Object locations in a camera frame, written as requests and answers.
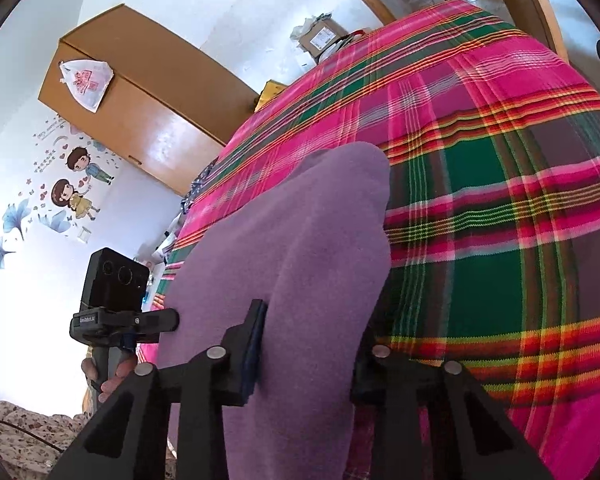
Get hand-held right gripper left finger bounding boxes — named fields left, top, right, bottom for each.
left=47, top=298, right=269, bottom=480

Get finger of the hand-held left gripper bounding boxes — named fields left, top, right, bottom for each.
left=134, top=308, right=181, bottom=344

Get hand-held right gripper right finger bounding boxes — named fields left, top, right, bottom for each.
left=350, top=327, right=553, bottom=480

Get purple fleece pants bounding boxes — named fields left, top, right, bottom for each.
left=155, top=141, right=393, bottom=480

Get person's left hand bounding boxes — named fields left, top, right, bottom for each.
left=80, top=347, right=136, bottom=404

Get navy floral cloth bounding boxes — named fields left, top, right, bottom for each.
left=181, top=157, right=221, bottom=213

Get person's floral clothing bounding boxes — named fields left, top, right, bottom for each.
left=0, top=400, right=178, bottom=480

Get wooden wardrobe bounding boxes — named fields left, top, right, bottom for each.
left=37, top=3, right=261, bottom=197

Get pink plaid blanket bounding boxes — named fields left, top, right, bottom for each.
left=137, top=0, right=600, bottom=480

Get white plastic bag red print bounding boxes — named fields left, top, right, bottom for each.
left=57, top=59, right=115, bottom=113

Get yellow box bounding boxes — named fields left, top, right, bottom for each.
left=254, top=80, right=286, bottom=113

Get cardboard box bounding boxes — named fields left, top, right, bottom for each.
left=297, top=16, right=351, bottom=61

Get red tin box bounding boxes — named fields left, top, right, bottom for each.
left=337, top=30, right=371, bottom=47

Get crumpled white plastic bag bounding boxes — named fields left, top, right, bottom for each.
left=290, top=12, right=333, bottom=41

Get cartoon wall sticker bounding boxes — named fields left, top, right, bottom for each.
left=0, top=115, right=116, bottom=271

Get black cable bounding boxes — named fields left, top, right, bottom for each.
left=0, top=417, right=66, bottom=453

